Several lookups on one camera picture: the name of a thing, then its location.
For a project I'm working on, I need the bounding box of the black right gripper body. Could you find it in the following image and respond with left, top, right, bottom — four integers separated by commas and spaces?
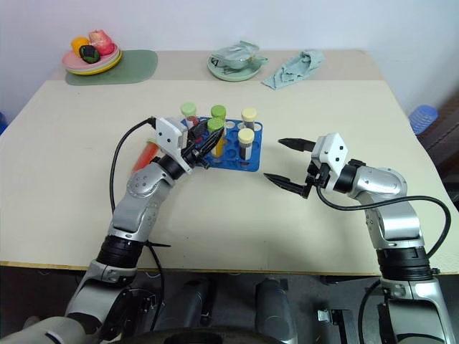
304, 161, 333, 199

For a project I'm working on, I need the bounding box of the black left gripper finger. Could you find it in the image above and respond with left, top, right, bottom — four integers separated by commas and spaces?
199, 128, 226, 153
193, 145, 217, 163

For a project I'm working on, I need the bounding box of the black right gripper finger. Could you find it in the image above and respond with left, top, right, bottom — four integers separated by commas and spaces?
262, 173, 311, 199
277, 138, 318, 153

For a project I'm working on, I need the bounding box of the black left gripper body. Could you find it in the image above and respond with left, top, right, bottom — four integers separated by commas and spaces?
181, 123, 212, 170

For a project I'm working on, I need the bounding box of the green-capped yellow test tube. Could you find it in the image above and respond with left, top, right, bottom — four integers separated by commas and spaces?
207, 118, 227, 159

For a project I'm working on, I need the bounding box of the green-capped red test tube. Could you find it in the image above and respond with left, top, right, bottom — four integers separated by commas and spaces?
180, 102, 201, 130

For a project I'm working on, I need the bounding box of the yellow-capped dark test tube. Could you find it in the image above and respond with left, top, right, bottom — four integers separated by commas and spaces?
237, 128, 256, 161
241, 107, 258, 132

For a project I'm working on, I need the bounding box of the blue test tube rack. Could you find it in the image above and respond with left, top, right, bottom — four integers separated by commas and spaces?
177, 116, 265, 173

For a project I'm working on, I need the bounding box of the pale green saucer plate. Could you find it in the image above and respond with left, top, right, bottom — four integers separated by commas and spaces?
207, 55, 263, 82

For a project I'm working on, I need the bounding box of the teal crumpled cloth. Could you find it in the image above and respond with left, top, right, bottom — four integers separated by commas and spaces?
261, 49, 326, 91

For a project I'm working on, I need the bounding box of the pale green cup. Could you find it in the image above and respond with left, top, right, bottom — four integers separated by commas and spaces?
210, 48, 269, 72

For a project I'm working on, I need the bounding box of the green placemat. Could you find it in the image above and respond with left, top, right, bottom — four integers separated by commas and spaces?
64, 49, 159, 87

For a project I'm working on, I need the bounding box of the stack of coloured plates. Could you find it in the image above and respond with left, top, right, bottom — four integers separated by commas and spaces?
66, 52, 123, 77

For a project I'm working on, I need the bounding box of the light green plate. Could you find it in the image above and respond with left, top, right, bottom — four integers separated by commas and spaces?
64, 49, 122, 74

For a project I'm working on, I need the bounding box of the blue plastic stool stack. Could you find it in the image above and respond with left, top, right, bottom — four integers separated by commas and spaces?
408, 104, 440, 136

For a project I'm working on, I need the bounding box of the dark rounded shape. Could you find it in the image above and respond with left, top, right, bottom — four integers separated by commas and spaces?
253, 277, 299, 344

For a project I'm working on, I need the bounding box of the dark brown furniture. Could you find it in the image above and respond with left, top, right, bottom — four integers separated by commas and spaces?
417, 94, 459, 213

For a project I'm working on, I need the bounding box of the pink toy fruit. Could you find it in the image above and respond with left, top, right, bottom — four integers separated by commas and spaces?
88, 29, 116, 57

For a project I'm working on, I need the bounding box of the black and green toy fruit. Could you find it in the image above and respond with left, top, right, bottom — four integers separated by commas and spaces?
79, 44, 100, 64

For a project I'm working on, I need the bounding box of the pink plate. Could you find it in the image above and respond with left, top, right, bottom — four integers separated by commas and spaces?
62, 47, 118, 71

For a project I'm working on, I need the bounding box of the orange toy fruit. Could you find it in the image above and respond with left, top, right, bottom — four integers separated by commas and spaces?
70, 37, 90, 57

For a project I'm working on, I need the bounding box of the dark curved base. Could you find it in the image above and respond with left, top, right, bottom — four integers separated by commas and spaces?
120, 324, 279, 344

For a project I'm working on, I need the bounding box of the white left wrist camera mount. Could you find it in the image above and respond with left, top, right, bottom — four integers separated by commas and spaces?
154, 117, 197, 175

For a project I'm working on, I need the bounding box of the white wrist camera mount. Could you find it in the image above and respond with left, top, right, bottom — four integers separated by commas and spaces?
311, 132, 351, 193
154, 117, 197, 175

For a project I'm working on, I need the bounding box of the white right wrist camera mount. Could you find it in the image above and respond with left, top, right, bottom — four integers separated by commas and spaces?
311, 132, 351, 193

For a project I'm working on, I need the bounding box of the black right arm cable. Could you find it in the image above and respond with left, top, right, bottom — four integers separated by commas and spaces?
315, 184, 452, 259

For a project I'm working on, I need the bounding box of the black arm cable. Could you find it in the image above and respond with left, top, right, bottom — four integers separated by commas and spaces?
145, 240, 171, 333
109, 116, 158, 216
315, 184, 452, 259

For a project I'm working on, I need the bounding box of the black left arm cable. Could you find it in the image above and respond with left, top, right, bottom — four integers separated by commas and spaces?
109, 116, 158, 216

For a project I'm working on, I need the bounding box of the black lower arm cable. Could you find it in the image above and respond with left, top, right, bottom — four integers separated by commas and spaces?
145, 240, 171, 333

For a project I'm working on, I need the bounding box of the metal caster bracket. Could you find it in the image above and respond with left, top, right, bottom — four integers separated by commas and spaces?
316, 307, 356, 329

